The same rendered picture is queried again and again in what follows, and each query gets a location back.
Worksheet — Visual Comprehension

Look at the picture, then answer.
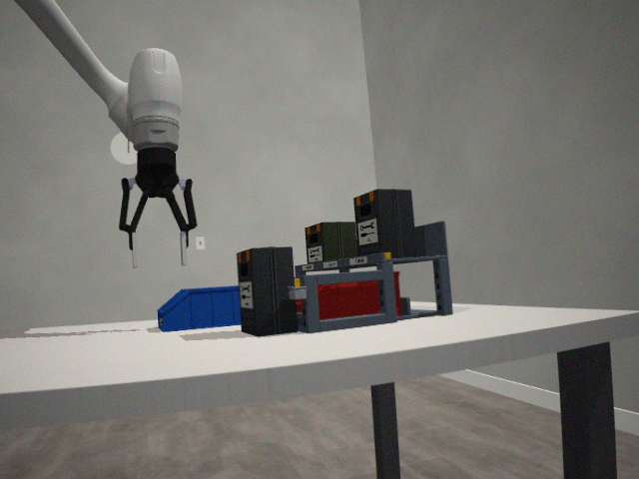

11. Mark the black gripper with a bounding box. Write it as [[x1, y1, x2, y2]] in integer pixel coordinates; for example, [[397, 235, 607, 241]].
[[119, 148, 197, 267]]

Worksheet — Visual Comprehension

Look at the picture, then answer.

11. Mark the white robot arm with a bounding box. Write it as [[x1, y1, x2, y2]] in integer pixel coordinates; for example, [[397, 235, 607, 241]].
[[14, 0, 182, 152]]

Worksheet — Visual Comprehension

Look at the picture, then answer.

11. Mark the blue bin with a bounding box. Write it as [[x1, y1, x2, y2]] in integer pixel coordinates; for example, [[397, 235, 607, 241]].
[[158, 285, 241, 332]]

